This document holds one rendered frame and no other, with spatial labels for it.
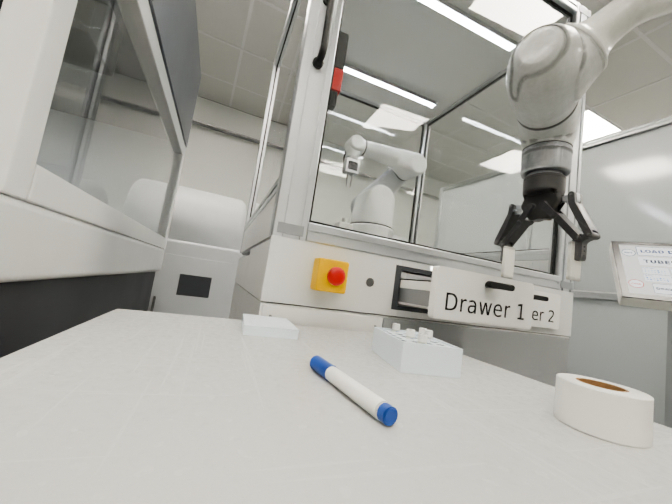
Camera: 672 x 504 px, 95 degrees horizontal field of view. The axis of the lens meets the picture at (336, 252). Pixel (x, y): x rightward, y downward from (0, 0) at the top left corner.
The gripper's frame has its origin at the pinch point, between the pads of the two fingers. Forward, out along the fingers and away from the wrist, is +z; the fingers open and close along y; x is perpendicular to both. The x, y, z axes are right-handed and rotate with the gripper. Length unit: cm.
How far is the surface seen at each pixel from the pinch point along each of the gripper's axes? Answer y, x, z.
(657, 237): 49, -160, -43
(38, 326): 22, 85, 22
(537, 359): 24.3, -36.8, 21.9
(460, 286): 8.6, 11.1, 4.6
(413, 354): -9.9, 35.0, 15.4
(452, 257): 24.1, 0.4, -3.9
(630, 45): 76, -181, -187
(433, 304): 8.7, 17.5, 9.2
